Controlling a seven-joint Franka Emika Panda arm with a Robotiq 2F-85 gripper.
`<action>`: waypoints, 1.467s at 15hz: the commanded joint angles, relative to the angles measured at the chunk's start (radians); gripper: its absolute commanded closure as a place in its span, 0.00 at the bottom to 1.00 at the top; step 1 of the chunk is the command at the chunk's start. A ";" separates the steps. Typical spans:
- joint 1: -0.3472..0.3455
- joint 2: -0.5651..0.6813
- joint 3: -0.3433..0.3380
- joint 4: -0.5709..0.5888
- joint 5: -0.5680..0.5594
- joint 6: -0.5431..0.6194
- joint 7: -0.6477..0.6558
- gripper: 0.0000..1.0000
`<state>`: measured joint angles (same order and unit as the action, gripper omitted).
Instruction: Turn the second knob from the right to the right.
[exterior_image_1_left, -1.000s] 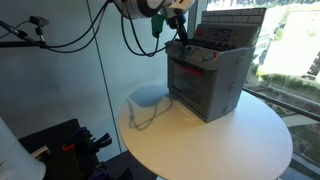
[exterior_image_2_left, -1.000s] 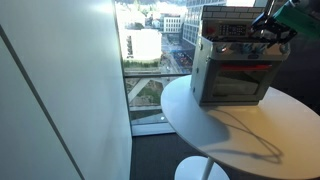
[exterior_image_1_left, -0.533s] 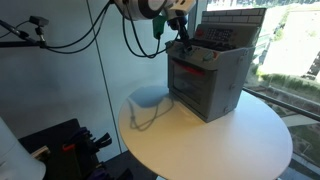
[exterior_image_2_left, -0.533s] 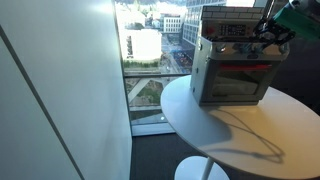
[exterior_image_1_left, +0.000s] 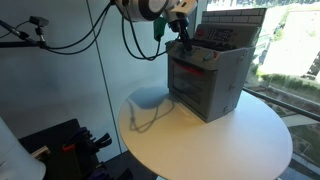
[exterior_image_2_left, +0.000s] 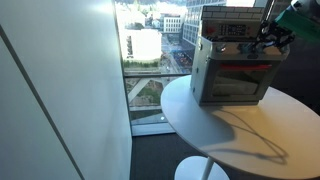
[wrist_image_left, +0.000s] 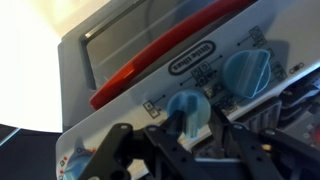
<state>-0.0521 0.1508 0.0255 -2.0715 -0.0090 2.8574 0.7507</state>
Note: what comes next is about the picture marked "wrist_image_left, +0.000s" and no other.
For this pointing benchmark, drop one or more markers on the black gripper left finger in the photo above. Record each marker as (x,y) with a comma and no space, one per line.
(160,153)

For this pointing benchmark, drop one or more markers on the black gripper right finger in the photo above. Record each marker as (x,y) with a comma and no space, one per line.
(266,153)

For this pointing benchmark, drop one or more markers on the grey toy oven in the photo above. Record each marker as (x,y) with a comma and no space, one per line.
(286,30)

